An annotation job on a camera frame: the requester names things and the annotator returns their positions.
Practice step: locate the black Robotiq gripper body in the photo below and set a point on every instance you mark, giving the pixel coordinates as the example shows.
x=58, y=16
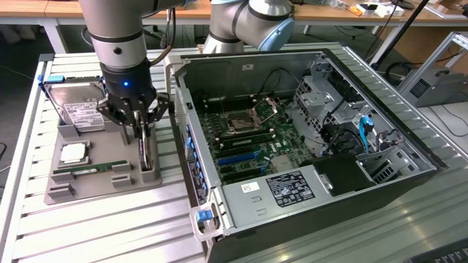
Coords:
x=128, y=79

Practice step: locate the black graphics card silver bracket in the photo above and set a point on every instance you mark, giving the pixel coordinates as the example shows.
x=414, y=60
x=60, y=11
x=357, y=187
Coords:
x=146, y=153

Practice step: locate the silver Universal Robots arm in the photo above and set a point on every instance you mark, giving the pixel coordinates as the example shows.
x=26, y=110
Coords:
x=113, y=33

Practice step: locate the hard disk with blue caddy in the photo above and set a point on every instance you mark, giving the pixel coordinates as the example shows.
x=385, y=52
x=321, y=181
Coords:
x=73, y=101

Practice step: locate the gray parts rack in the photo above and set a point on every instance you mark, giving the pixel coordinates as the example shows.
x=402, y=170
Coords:
x=101, y=153

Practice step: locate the thin locking lever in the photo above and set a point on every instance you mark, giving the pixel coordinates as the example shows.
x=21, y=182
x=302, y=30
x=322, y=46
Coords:
x=221, y=107

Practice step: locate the black RAM slot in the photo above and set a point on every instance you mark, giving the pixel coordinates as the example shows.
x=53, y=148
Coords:
x=226, y=104

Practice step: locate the black office chair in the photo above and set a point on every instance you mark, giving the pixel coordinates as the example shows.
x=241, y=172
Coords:
x=154, y=35

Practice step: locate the silver CPU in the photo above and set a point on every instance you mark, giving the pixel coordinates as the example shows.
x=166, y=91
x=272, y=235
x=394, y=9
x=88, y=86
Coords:
x=73, y=153

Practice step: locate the green RAM stick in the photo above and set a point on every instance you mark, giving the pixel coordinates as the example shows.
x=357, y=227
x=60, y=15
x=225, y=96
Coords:
x=90, y=167

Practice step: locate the CPU socket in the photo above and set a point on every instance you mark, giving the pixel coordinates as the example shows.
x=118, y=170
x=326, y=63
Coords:
x=238, y=123

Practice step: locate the black expansion slot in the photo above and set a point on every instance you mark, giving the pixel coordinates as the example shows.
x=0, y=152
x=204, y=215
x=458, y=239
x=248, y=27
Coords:
x=242, y=175
x=233, y=152

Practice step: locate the black RAM stick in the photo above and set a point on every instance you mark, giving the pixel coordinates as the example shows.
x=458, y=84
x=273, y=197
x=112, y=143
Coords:
x=248, y=141

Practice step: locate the blue expansion slot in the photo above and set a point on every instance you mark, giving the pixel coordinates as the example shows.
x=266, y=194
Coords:
x=237, y=159

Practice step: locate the metal socket cover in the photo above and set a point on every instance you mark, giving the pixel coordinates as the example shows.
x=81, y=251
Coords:
x=276, y=107

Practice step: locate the green motherboard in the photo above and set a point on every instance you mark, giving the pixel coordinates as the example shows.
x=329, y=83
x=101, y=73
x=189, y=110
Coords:
x=281, y=131

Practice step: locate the silver chipset heatsink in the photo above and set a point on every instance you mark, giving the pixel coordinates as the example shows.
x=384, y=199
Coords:
x=281, y=163

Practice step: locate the silver disk bay cage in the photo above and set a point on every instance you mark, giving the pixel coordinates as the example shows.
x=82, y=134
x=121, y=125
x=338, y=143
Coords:
x=313, y=98

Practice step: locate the blue case latch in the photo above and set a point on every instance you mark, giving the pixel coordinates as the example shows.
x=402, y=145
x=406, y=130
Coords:
x=202, y=216

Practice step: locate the silver power supply unit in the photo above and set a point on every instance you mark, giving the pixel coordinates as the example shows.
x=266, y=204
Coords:
x=256, y=202

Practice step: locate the black plastic shroud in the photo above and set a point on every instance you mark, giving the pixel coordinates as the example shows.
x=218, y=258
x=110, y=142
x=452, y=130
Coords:
x=340, y=172

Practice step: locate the black open PC case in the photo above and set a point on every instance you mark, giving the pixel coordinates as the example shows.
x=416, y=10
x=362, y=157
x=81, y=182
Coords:
x=328, y=224

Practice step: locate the white box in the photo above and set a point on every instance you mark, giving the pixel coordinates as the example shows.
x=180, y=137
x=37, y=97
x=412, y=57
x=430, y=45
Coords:
x=380, y=11

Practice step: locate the black tripod pole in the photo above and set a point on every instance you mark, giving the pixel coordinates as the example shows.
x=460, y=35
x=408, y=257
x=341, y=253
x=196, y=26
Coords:
x=398, y=33

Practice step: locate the black keyboard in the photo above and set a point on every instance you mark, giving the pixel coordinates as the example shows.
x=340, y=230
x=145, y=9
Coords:
x=449, y=254

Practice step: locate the wooden desk white frame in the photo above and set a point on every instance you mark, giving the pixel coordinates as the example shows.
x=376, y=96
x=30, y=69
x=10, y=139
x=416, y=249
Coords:
x=36, y=11

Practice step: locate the aluminium profile frame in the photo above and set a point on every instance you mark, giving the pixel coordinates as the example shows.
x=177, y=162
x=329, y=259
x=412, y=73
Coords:
x=444, y=46

